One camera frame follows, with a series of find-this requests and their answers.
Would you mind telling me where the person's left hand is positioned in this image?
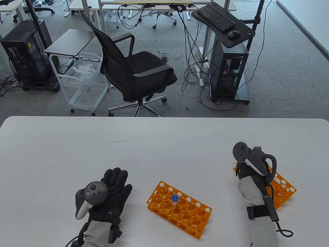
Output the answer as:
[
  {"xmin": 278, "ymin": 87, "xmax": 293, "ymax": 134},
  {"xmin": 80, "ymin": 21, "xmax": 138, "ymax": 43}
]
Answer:
[{"xmin": 87, "ymin": 168, "xmax": 133, "ymax": 227}]

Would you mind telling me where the person's right hand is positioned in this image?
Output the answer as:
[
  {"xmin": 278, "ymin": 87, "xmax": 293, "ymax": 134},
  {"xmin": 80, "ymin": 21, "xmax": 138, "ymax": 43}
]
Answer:
[{"xmin": 236, "ymin": 162, "xmax": 267, "ymax": 185}]

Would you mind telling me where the orange test tube rack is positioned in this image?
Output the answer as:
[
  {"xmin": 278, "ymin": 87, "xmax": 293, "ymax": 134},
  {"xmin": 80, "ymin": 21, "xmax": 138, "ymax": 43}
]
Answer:
[
  {"xmin": 147, "ymin": 181, "xmax": 213, "ymax": 240},
  {"xmin": 233, "ymin": 162, "xmax": 297, "ymax": 211}
]

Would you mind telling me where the person's left forearm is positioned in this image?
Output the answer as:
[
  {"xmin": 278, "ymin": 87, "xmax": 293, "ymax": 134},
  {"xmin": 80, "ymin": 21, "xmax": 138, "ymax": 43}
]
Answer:
[{"xmin": 84, "ymin": 221, "xmax": 115, "ymax": 247}]

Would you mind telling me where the black stand base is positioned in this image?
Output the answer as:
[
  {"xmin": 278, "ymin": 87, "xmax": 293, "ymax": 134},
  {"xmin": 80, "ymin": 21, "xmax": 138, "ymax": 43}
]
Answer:
[{"xmin": 209, "ymin": 77, "xmax": 250, "ymax": 105}]

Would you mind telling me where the black computer tower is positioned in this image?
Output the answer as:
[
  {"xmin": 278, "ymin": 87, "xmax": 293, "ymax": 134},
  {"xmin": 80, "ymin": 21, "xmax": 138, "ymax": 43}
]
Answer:
[{"xmin": 209, "ymin": 39, "xmax": 249, "ymax": 98}]

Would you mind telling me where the black office chair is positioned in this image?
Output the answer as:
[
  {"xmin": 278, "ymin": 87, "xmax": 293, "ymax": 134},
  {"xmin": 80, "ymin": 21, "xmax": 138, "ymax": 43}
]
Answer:
[{"xmin": 78, "ymin": 10, "xmax": 178, "ymax": 117}]

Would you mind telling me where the clear plastic bag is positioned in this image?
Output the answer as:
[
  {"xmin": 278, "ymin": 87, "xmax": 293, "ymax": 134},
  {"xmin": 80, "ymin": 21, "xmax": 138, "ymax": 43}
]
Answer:
[{"xmin": 72, "ymin": 63, "xmax": 94, "ymax": 80}]

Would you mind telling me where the black keyboard tray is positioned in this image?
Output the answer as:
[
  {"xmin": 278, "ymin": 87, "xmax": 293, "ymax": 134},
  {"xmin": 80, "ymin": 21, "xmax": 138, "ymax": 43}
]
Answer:
[{"xmin": 191, "ymin": 3, "xmax": 256, "ymax": 49}]

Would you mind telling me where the dark grey side table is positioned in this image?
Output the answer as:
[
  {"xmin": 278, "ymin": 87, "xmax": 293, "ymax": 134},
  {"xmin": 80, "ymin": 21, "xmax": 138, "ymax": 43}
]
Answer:
[{"xmin": 44, "ymin": 29, "xmax": 96, "ymax": 57}]

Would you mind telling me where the black keyboard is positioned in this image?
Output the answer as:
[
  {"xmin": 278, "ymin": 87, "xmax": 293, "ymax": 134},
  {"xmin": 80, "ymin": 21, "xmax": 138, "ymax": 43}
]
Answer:
[{"xmin": 197, "ymin": 4, "xmax": 236, "ymax": 33}]

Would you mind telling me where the black stand pole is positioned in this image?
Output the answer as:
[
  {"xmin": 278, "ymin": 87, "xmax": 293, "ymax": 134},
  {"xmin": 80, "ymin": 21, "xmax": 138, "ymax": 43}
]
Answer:
[
  {"xmin": 23, "ymin": 0, "xmax": 52, "ymax": 50},
  {"xmin": 247, "ymin": 0, "xmax": 265, "ymax": 50}
]

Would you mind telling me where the black tower with yellow sticker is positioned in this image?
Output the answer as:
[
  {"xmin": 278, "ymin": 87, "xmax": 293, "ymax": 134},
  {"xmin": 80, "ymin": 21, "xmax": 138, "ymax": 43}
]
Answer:
[{"xmin": 0, "ymin": 19, "xmax": 61, "ymax": 93}]

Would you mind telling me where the grey chair base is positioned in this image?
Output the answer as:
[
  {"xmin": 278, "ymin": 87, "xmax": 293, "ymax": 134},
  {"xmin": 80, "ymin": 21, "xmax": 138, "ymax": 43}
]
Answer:
[{"xmin": 140, "ymin": 10, "xmax": 178, "ymax": 29}]

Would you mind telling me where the long white desk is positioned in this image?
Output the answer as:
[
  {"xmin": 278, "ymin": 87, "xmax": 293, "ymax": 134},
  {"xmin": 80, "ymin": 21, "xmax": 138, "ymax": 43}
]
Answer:
[{"xmin": 69, "ymin": 0, "xmax": 237, "ymax": 56}]

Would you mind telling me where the black chair base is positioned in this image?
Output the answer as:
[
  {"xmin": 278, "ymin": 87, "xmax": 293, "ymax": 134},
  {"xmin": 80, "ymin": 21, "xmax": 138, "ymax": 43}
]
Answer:
[{"xmin": 34, "ymin": 6, "xmax": 56, "ymax": 15}]

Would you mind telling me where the small white desk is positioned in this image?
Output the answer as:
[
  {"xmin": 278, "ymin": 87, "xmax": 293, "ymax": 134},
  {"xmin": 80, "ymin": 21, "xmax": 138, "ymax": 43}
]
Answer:
[{"xmin": 0, "ymin": 0, "xmax": 25, "ymax": 23}]

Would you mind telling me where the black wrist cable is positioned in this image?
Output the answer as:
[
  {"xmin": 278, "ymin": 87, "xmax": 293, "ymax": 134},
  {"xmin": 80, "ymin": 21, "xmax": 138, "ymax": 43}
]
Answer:
[
  {"xmin": 64, "ymin": 222, "xmax": 90, "ymax": 247},
  {"xmin": 275, "ymin": 220, "xmax": 294, "ymax": 237}
]

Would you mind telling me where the white wire cart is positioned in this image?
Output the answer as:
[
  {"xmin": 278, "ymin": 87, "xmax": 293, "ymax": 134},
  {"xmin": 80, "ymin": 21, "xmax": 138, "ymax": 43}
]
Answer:
[{"xmin": 49, "ymin": 52, "xmax": 109, "ymax": 116}]

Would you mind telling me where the black cable bundle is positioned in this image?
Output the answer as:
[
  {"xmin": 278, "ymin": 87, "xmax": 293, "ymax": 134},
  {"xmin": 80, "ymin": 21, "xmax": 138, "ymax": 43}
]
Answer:
[{"xmin": 180, "ymin": 10, "xmax": 215, "ymax": 92}]

